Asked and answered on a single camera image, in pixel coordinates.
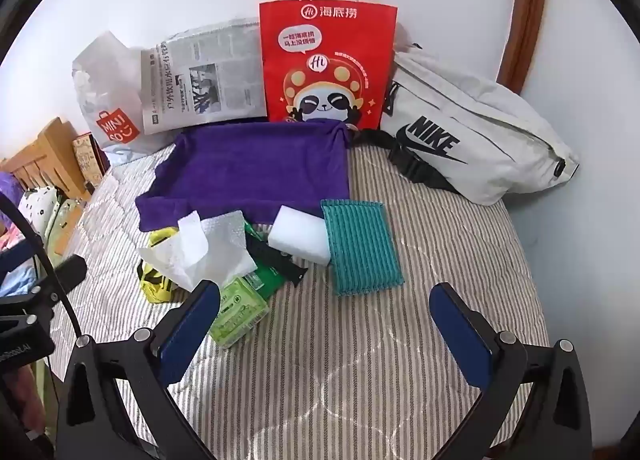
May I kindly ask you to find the white foam sponge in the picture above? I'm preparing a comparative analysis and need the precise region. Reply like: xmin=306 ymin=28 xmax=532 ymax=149
xmin=267 ymin=205 xmax=332 ymax=267

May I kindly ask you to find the white waist bag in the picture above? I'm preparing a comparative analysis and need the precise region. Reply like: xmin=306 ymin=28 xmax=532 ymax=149
xmin=350 ymin=42 xmax=581 ymax=206

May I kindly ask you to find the wooden headboard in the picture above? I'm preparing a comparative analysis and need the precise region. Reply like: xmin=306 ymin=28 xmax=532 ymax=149
xmin=0 ymin=116 xmax=93 ymax=201

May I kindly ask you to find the white tissue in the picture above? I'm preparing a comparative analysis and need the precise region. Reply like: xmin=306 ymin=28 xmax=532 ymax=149
xmin=137 ymin=211 xmax=211 ymax=291

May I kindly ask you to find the striped bed sheet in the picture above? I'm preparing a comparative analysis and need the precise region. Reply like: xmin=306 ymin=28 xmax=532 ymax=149
xmin=30 ymin=140 xmax=551 ymax=460

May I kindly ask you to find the black strap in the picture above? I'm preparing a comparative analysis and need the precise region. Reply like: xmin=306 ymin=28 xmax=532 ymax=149
xmin=245 ymin=232 xmax=307 ymax=288

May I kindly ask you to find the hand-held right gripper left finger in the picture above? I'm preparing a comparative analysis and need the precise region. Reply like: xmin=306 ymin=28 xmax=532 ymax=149
xmin=55 ymin=279 xmax=223 ymax=460

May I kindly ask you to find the green tissue pack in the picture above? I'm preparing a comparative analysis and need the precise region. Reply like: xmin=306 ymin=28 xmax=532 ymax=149
xmin=207 ymin=276 xmax=271 ymax=350

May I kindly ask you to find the white plastic shopping bag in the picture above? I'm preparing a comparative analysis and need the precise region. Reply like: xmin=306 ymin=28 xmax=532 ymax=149
xmin=71 ymin=30 xmax=173 ymax=161

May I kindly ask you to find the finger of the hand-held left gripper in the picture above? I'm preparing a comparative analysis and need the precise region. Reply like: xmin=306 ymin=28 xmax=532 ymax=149
xmin=47 ymin=257 xmax=88 ymax=293

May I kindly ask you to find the red paper bag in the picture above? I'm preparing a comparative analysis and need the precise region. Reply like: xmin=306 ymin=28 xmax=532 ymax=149
xmin=259 ymin=0 xmax=399 ymax=133

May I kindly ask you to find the wooden door frame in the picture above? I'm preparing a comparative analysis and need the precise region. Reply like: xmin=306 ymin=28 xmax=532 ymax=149
xmin=497 ymin=0 xmax=550 ymax=96

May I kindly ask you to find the flat green packet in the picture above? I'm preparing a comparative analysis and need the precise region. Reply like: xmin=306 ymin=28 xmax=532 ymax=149
xmin=242 ymin=220 xmax=296 ymax=301

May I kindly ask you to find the black cable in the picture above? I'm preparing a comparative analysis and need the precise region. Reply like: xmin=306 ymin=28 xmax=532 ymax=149
xmin=0 ymin=191 xmax=85 ymax=340

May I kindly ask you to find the white spotted pillow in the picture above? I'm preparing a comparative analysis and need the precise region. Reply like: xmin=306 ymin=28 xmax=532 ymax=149
xmin=20 ymin=186 xmax=63 ymax=241

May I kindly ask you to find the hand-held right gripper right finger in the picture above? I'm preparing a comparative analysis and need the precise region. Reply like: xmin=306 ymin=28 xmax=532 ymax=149
xmin=429 ymin=282 xmax=593 ymax=460

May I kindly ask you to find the folded newspaper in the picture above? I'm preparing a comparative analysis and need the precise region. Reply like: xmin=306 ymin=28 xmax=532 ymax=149
xmin=140 ymin=17 xmax=268 ymax=136

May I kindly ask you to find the purple towel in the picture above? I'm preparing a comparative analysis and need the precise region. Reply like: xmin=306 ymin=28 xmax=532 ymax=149
xmin=135 ymin=121 xmax=351 ymax=233

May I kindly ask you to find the white embossed paper towel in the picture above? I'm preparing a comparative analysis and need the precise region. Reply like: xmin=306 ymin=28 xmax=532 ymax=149
xmin=200 ymin=210 xmax=258 ymax=283

